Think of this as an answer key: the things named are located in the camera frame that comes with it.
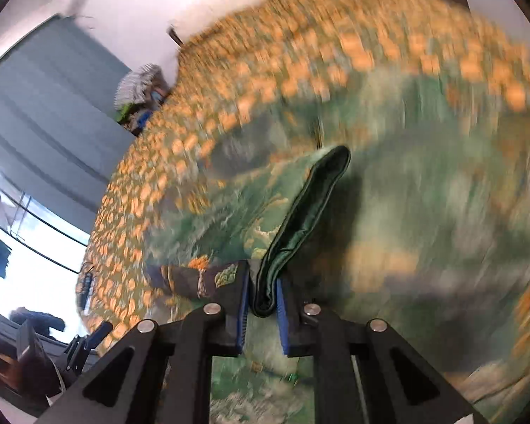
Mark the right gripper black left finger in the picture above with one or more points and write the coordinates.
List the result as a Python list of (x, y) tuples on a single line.
[(162, 373)]

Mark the grey-blue window curtain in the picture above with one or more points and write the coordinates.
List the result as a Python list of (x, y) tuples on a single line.
[(59, 138)]

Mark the olive orange floral bedspread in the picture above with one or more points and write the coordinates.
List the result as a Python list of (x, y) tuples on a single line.
[(275, 50)]

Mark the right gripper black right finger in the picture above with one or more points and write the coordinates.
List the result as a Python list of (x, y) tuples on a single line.
[(364, 373)]

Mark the green patterned silk garment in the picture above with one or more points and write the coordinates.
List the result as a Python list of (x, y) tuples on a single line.
[(401, 197)]

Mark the pile of clothes on nightstand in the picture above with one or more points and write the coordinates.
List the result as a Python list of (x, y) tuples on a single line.
[(139, 94)]

